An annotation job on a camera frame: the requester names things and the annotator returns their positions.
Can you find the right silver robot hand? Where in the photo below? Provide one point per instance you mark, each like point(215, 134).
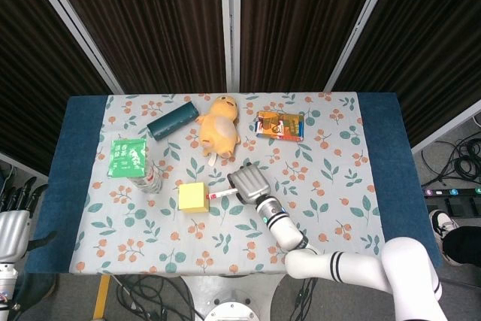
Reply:
point(251, 183)

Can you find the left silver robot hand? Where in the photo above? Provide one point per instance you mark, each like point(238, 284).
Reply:
point(13, 232)

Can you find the red white marker pen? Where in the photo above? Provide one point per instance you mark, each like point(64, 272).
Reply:
point(221, 194)

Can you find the yellow sticky note cube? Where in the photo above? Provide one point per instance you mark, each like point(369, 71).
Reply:
point(193, 197)

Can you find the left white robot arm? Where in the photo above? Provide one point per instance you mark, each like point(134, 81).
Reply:
point(6, 279)

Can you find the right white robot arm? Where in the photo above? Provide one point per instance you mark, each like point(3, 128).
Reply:
point(285, 227)

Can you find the floral printed tablecloth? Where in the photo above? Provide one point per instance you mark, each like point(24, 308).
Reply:
point(150, 238)

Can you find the black trouser leg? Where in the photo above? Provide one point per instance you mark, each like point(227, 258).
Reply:
point(37, 285)
point(464, 247)

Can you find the colourful printed snack box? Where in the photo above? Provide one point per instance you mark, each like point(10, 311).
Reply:
point(280, 125)

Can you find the yellow plush duck toy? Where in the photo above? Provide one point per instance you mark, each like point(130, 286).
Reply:
point(219, 125)

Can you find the dark green cylindrical case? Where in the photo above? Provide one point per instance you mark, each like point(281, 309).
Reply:
point(173, 121)

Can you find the clear plastic bottle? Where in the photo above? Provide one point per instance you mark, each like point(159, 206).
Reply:
point(150, 182)

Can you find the green tea packet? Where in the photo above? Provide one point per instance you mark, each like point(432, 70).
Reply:
point(127, 157)

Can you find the blue felt table cover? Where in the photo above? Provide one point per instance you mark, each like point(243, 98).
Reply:
point(394, 185)

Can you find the dark brown partition panel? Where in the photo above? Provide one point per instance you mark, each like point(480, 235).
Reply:
point(432, 35)
point(300, 16)
point(150, 16)
point(37, 54)

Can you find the white and black sneaker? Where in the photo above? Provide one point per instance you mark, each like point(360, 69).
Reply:
point(441, 223)

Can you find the black power strip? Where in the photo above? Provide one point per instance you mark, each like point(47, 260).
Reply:
point(454, 198)

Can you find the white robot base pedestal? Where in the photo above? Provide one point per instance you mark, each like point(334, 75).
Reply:
point(231, 298)

